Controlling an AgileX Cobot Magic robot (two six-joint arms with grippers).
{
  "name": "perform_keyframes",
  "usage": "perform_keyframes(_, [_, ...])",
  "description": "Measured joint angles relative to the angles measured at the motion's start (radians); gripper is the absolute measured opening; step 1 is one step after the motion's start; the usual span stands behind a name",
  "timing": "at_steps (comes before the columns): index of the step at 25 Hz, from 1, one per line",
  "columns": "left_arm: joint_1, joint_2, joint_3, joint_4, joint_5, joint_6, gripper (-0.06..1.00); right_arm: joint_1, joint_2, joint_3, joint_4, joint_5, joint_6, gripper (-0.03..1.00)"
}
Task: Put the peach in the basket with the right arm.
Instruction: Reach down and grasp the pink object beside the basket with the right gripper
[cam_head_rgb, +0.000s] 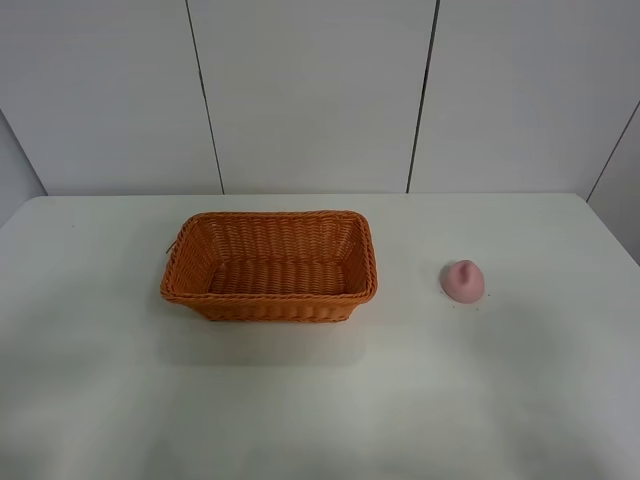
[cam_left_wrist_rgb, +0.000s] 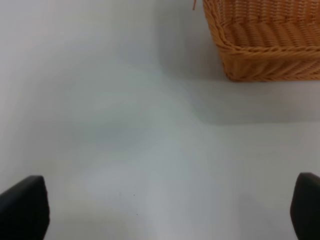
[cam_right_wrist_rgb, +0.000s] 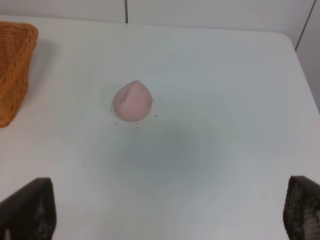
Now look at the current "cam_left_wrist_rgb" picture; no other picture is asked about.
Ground orange wicker basket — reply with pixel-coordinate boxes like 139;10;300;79
203;0;320;82

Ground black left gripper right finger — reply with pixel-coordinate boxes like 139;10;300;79
290;172;320;240

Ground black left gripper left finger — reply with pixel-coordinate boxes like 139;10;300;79
0;175;50;240

